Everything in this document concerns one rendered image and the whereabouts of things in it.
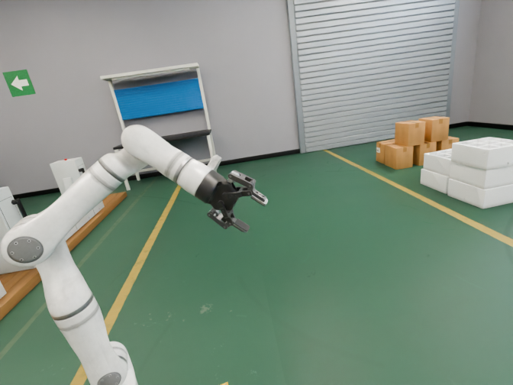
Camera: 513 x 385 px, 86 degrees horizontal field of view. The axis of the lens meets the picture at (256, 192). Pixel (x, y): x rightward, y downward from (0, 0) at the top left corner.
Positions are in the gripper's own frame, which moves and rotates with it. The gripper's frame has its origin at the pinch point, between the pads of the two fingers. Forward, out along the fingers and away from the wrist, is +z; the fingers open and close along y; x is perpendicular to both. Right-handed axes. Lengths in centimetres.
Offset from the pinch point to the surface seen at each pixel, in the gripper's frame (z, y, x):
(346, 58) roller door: 6, 21, 542
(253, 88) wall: -111, -101, 477
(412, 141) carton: 140, -13, 354
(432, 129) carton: 154, 11, 369
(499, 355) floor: 128, -29, 50
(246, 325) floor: 34, -104, 48
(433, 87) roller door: 184, 58, 607
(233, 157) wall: -78, -229, 441
